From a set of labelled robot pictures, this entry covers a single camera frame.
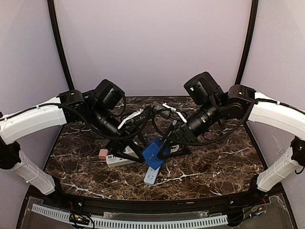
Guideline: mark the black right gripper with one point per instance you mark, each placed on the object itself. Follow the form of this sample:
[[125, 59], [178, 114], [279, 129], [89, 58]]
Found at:
[[180, 134]]

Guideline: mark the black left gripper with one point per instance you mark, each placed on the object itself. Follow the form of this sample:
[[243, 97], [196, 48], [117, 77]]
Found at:
[[124, 140]]

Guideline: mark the blue cube socket adapter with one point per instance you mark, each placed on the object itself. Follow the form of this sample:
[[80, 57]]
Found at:
[[150, 153]]

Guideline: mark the pink USB charger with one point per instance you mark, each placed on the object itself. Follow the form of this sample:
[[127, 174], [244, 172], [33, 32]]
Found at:
[[103, 154]]

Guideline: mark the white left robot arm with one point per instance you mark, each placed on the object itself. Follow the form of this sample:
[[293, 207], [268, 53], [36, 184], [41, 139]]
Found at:
[[93, 108]]

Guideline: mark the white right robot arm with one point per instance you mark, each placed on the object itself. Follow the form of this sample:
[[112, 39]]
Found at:
[[247, 105]]

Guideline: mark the white power strip with USB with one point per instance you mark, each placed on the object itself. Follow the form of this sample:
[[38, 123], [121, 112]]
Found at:
[[112, 160]]

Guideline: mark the light blue power strip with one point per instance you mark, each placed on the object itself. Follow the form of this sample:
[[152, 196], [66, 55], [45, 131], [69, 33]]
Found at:
[[151, 176]]

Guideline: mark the small circuit board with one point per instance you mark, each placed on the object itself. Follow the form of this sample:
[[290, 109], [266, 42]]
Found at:
[[79, 219]]

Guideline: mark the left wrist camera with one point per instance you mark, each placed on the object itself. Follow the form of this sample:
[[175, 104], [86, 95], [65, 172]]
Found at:
[[132, 120]]

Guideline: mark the white slotted cable duct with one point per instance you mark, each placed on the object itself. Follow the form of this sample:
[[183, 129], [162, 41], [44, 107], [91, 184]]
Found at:
[[129, 221]]

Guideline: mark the black frame rail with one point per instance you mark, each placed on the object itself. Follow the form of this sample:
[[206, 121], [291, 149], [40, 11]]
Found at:
[[243, 210]]

